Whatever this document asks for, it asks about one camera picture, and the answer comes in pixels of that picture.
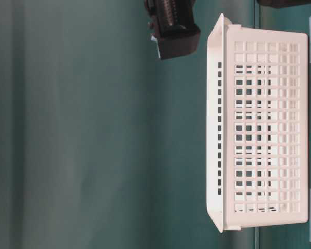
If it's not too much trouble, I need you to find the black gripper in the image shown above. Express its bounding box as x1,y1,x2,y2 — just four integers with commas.
144,0,201,60

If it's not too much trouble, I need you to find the white plastic basket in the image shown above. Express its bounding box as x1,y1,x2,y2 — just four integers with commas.
206,15,308,232

